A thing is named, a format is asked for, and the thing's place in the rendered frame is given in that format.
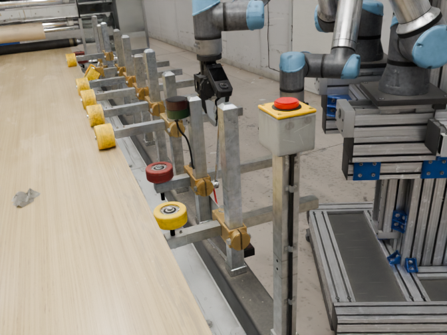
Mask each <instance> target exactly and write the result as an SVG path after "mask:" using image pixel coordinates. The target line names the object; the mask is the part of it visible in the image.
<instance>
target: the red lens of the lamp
mask: <svg viewBox="0 0 447 335"><path fill-rule="evenodd" d="M187 107H188V98H187V99H186V100H184V101H181V102H167V100H166V109H167V110H183V109H186V108H187Z"/></svg>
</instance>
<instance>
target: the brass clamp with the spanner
mask: <svg viewBox="0 0 447 335"><path fill-rule="evenodd" d="M184 173H187V174H188V175H189V177H190V187H191V188H192V190H193V191H194V193H195V194H196V195H201V196H202V197H206V196H209V195H210V194H211V193H212V191H213V190H214V185H213V183H212V182H211V177H210V176H209V175H208V176H207V177H202V178H198V179H196V178H195V177H194V175H193V172H192V167H189V165H186V166H184Z"/></svg>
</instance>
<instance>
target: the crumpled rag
mask: <svg viewBox="0 0 447 335"><path fill-rule="evenodd" d="M40 194H41V193H39V192H37V191H34V190H32V189H31V188H29V190H28V192H26V193H25V192H23V191H18V192H17V193H16V194H15V195H14V196H13V198H12V200H11V201H14V203H13V205H14V206H16V207H17V206H18V205H19V206H21V207H24V206H26V205H28V204H30V203H32V202H33V200H34V198H36V197H38V196H39V195H40Z"/></svg>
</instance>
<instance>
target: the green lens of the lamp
mask: <svg viewBox="0 0 447 335"><path fill-rule="evenodd" d="M166 111H167V117H168V118H169V119H173V120H179V119H183V118H187V117H188V116H189V109H188V108H187V109H185V110H182V111H177V112H173V111H169V110H167V109H166Z"/></svg>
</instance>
